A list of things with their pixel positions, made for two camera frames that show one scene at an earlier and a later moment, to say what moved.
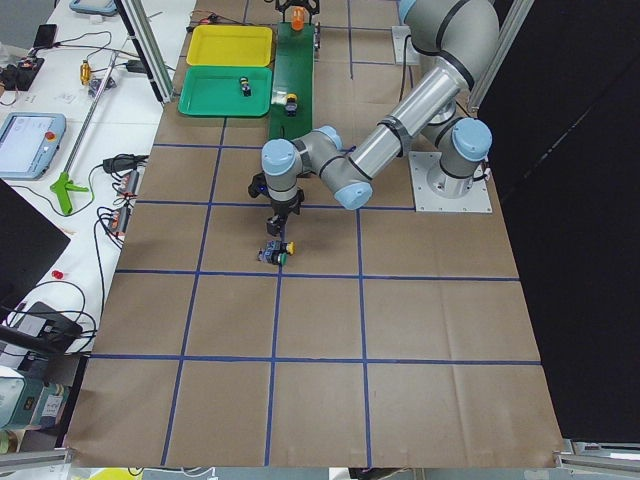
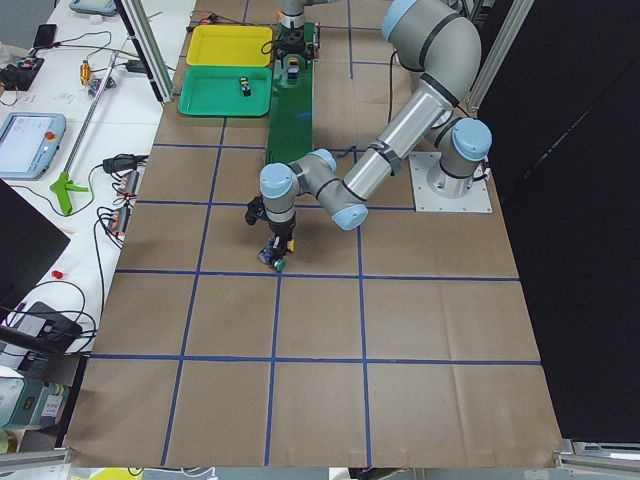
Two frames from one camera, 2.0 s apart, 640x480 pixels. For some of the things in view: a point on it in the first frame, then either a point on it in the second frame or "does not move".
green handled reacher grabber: x=66 y=184 does not move
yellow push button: x=291 y=104 → x=293 y=68
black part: x=245 y=88 does not move
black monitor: x=29 y=241 does not move
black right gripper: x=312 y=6 → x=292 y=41
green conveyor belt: x=293 y=74 does not move
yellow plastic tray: x=229 y=45 does not move
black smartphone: x=45 y=36 does not move
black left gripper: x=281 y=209 → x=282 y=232
